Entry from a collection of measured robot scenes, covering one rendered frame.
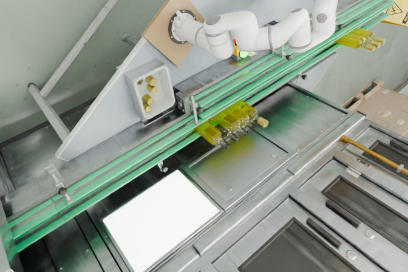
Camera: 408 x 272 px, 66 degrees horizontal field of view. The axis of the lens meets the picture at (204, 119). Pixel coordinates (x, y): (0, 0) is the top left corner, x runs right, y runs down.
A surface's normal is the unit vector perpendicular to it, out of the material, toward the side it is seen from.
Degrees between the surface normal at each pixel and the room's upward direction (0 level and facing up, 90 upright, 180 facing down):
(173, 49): 0
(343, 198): 90
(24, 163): 90
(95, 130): 0
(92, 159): 90
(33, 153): 90
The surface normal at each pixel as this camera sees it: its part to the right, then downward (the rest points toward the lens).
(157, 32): 0.62, 0.45
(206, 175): -0.11, -0.75
